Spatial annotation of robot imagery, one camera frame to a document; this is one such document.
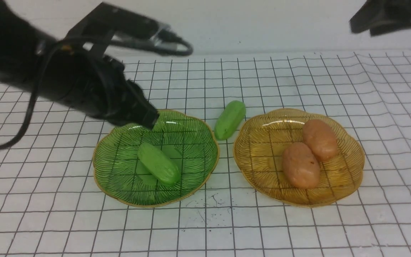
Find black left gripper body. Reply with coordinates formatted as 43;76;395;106
59;54;145;125

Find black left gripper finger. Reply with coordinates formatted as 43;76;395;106
128;96;159;130

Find brown potato front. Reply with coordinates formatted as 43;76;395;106
282;142;321;189

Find brown potato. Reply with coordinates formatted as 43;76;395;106
282;142;321;189
302;119;338;162

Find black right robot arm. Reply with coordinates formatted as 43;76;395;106
121;0;411;58

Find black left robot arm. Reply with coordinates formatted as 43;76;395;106
0;0;158;128

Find green glass leaf plate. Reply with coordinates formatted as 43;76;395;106
92;110;220;208

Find amber glass leaf plate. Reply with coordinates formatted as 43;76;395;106
233;109;365;208

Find white grid tablecloth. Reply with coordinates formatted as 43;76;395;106
0;51;411;257

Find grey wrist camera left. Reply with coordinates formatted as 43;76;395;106
66;2;178;45

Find black camera cable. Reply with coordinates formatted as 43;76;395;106
0;30;194;150

